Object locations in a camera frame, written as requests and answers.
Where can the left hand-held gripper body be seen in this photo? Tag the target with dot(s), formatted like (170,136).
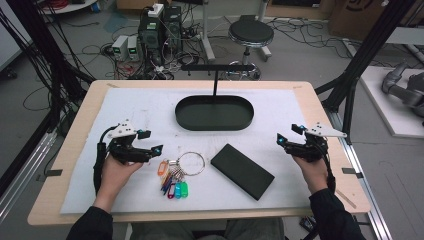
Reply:
(128,153)

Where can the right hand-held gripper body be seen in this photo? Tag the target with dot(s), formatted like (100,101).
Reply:
(311,150)

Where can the person's right hand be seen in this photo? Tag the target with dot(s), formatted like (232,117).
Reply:
(315,175)

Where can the person's left hand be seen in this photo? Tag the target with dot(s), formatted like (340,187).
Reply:
(113,178)

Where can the black tape strip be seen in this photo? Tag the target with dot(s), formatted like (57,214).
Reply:
(53,172)
(351,172)

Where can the black rectangular case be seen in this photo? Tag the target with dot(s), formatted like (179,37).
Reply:
(242,171)

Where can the wooden table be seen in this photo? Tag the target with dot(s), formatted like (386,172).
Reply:
(76,133)

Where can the black oval tray with hanger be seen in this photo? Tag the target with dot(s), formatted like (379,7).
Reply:
(213,115)

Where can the white table mat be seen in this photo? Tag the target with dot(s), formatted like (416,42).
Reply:
(213,203)

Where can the white power supply unit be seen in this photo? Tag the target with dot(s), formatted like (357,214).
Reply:
(133,48)
(120,46)

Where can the white platform board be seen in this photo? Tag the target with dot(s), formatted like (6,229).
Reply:
(390,110)

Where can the black computer tower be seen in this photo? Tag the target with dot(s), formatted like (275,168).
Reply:
(173,30)
(151,36)

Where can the black round stool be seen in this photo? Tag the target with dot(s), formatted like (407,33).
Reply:
(250,31)

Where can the white desk leg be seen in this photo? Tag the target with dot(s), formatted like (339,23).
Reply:
(206,33)

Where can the white power strip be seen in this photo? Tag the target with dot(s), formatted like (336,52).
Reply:
(155,10)

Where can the cardboard box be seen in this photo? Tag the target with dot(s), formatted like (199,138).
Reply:
(356,16)

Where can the white round table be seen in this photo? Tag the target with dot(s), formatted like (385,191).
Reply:
(70,6)

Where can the aluminium rail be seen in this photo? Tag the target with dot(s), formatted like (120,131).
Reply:
(23,170)
(370,186)

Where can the black metal frame post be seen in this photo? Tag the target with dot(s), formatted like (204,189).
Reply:
(50,56)
(361,56)

